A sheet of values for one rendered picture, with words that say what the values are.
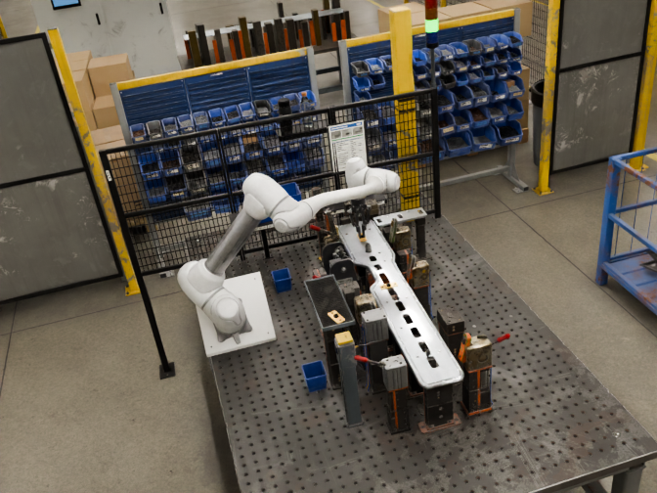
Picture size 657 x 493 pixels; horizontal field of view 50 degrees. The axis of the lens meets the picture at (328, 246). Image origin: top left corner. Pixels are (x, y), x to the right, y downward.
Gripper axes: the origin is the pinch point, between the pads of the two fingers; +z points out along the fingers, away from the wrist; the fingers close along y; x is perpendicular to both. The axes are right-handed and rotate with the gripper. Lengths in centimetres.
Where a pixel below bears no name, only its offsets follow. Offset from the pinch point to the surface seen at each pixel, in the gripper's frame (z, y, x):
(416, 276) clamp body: 5.8, 15.3, -43.1
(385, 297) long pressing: 5, -4, -55
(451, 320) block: 3, 16, -85
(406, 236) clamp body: 4.0, 21.9, -8.1
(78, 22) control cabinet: -5, -188, 641
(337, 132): -35, 5, 54
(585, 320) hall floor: 105, 143, 8
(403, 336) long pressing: 5, -6, -84
